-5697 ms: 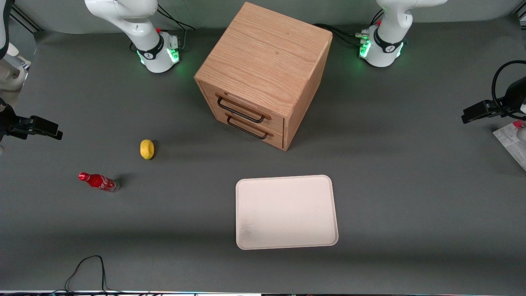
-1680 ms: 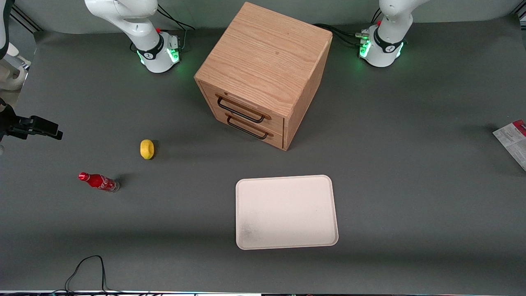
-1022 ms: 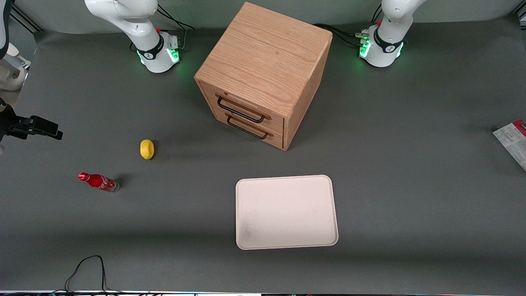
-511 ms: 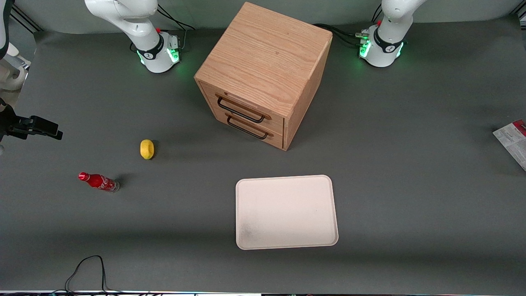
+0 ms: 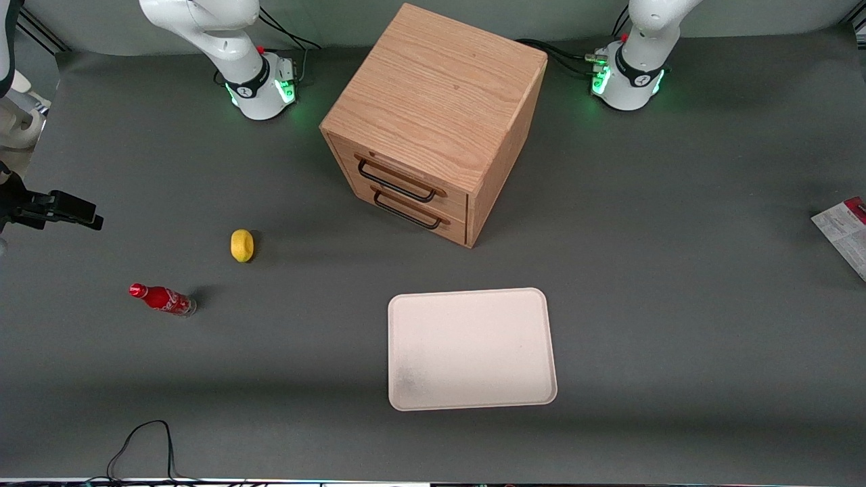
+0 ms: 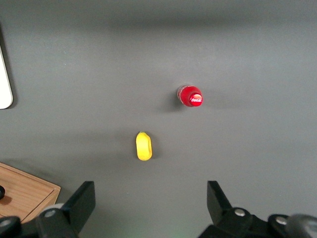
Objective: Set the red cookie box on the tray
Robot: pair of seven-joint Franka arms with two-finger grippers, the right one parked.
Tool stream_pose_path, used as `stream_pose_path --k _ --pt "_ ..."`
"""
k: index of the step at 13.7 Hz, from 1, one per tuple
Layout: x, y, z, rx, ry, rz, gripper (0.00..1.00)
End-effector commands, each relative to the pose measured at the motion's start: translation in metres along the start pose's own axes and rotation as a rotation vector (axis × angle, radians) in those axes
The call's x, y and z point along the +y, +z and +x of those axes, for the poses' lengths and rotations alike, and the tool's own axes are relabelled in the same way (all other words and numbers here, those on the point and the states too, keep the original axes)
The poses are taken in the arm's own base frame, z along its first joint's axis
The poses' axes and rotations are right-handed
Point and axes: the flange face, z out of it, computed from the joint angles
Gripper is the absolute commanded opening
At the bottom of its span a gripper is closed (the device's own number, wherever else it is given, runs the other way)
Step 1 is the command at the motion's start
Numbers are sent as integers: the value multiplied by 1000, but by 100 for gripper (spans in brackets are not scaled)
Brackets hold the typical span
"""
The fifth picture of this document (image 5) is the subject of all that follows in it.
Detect black metal drawer handle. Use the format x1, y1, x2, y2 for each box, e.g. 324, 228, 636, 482
357, 157, 438, 204
372, 188, 444, 231

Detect black left arm base cables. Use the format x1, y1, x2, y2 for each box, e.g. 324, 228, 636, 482
516, 37, 610, 78

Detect red cola bottle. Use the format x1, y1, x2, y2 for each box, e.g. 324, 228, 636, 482
129, 283, 198, 317

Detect wooden drawer front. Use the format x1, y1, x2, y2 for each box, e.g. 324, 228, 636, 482
330, 139, 470, 218
342, 169, 469, 246

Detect black arm base cables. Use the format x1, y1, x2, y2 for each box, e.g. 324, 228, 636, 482
259, 7, 323, 85
516, 37, 610, 78

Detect thin black looped cable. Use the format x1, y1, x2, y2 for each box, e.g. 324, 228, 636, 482
106, 419, 204, 485

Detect wooden two-drawer cabinet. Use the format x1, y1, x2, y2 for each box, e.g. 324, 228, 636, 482
319, 3, 549, 250

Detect red cookie box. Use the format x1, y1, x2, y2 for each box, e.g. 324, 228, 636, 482
811, 197, 866, 283

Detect white rectangular plastic tray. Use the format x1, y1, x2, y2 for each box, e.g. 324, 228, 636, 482
388, 287, 558, 412

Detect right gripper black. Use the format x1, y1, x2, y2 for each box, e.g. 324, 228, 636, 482
0, 169, 105, 232

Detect black right arm base cables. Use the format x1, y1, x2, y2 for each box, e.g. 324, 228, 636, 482
259, 7, 323, 85

